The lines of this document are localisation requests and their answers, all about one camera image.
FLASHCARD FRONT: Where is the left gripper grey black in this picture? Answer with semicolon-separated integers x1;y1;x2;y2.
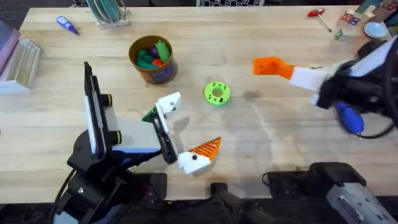
99;91;223;176

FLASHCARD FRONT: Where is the green toy vegetable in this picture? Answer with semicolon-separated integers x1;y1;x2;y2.
141;105;158;123

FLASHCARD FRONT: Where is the blue electric screwdriver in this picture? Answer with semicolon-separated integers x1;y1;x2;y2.
335;101;365;135

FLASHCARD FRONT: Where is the green disc with holes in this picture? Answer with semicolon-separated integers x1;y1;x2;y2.
203;80;232;107

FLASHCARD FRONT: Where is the red headed tool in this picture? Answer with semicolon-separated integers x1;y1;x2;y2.
307;8;333;33

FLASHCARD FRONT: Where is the right wrist upright black plate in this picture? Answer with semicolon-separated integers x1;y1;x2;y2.
348;36;398;78

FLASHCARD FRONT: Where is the wrist upright black plate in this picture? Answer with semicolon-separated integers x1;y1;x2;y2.
83;61;109;157
348;36;398;78

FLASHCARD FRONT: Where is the brown tub with toys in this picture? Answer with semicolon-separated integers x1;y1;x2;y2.
128;34;179;85

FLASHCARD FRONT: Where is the pale blue bowl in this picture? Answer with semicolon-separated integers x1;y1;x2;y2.
363;21;389;40

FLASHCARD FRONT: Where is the left wrist upright black plate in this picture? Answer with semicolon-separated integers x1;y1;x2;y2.
83;61;109;157

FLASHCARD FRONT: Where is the heap of toy blocks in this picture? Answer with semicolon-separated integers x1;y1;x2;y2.
337;0;398;32

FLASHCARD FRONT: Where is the black white checkered board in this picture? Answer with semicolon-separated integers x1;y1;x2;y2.
195;0;266;7

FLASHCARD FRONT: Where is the peg rack with green plates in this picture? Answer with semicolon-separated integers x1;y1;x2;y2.
85;0;132;29

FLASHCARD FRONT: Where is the blue purple tube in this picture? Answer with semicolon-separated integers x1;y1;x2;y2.
55;16;80;36

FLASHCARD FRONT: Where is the purple grey box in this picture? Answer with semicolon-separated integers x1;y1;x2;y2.
0;16;21;76

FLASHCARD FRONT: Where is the black rail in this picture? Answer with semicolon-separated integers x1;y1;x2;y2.
0;182;398;224

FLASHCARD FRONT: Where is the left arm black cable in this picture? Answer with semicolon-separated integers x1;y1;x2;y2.
53;169;78;215

